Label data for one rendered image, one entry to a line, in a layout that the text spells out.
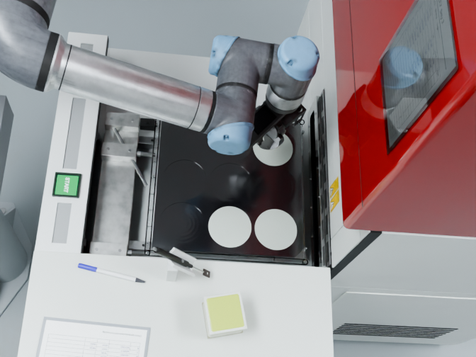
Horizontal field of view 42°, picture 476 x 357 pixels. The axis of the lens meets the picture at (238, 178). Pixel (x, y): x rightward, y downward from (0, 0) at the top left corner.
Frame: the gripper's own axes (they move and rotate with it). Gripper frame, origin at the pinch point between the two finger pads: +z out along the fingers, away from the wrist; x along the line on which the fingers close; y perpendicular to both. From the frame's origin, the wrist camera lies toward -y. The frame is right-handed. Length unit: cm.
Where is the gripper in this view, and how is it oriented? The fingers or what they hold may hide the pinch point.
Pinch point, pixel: (260, 145)
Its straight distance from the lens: 142.0
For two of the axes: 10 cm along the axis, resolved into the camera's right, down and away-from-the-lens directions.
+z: -1.3, 4.0, 9.1
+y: 7.4, -5.7, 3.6
